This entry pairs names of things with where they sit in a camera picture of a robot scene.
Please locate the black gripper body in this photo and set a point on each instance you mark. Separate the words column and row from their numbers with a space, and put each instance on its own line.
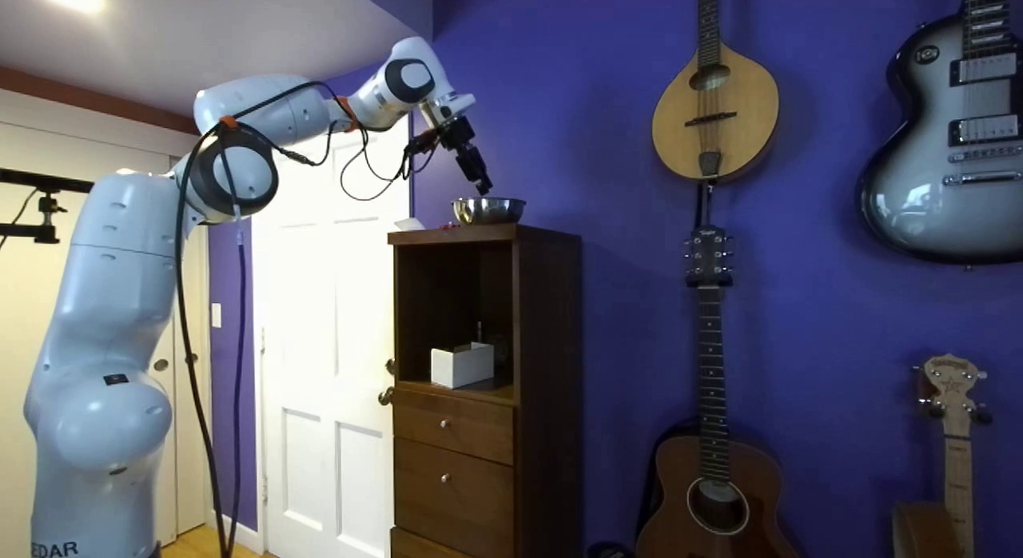
column 465, row 146

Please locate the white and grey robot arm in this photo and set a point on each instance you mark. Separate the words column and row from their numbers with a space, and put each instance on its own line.
column 104, row 302

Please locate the silver metal bowl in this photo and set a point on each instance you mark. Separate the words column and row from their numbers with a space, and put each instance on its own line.
column 487, row 211

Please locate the white paper card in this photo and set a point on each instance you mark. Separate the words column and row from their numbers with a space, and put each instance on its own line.
column 409, row 224

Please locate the white open box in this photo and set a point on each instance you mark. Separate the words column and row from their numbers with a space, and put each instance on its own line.
column 459, row 368

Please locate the white panel door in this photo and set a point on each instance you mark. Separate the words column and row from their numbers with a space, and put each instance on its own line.
column 320, row 342

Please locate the dark brown wooden cabinet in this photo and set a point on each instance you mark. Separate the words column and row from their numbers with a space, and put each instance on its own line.
column 547, row 382

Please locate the wooden mandolin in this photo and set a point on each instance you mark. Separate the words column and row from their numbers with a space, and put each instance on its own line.
column 715, row 126

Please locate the dark round door knob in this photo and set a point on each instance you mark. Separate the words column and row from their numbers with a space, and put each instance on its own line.
column 387, row 396

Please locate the shallow wooden cabinet drawer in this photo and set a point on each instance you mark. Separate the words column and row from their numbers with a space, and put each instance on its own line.
column 471, row 430

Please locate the deep wooden cabinet drawer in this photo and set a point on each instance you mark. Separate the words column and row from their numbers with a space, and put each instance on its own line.
column 471, row 494

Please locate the bottom wooden cabinet drawer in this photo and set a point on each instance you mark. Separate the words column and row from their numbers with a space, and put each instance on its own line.
column 423, row 546

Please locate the brown acoustic guitar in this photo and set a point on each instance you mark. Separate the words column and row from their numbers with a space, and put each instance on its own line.
column 711, row 494

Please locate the white closet door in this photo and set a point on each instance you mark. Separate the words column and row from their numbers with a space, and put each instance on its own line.
column 24, row 318

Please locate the silver burst electric guitar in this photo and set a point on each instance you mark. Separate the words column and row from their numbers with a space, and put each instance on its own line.
column 943, row 182

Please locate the light wood banjo ukulele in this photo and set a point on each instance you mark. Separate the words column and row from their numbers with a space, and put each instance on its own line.
column 955, row 446

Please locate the white wall switch plate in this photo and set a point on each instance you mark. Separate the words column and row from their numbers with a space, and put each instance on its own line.
column 216, row 315

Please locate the camera on mount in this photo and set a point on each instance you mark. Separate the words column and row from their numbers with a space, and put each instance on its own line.
column 44, row 214

